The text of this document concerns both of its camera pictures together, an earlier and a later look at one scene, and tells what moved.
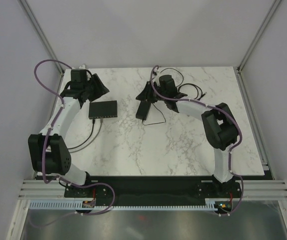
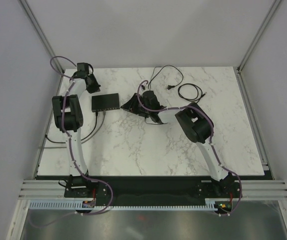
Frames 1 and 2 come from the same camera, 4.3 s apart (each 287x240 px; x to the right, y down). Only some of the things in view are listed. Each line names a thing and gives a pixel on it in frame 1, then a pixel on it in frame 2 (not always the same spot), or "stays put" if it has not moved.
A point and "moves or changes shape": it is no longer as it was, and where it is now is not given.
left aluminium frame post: x=30 y=12 stays put
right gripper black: x=146 y=92 to x=131 y=105
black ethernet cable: x=93 y=123 moves or changes shape
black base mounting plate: x=157 y=188 stays put
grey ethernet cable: x=101 y=123 moves or changes shape
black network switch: x=103 y=109 moves or changes shape
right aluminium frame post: x=258 y=36 stays put
